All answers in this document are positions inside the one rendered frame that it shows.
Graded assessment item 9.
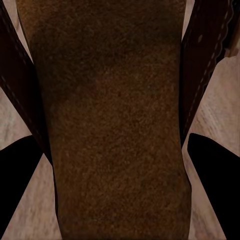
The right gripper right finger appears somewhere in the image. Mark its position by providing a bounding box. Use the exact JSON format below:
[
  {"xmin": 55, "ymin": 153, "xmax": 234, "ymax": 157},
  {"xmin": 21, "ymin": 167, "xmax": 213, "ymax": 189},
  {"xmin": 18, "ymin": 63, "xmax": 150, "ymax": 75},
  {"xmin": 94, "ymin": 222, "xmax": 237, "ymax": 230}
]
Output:
[{"xmin": 187, "ymin": 133, "xmax": 240, "ymax": 240}]

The sandal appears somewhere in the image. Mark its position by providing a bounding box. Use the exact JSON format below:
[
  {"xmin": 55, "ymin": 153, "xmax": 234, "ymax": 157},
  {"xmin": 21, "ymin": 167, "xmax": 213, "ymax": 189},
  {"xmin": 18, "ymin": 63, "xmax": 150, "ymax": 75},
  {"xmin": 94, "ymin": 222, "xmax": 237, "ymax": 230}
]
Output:
[{"xmin": 0, "ymin": 0, "xmax": 240, "ymax": 240}]

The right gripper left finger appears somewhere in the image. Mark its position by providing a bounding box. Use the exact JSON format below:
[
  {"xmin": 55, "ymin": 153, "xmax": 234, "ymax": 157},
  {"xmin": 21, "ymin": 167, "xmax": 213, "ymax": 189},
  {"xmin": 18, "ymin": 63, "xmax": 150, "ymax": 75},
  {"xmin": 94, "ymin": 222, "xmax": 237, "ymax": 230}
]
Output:
[{"xmin": 0, "ymin": 135, "xmax": 44, "ymax": 240}]

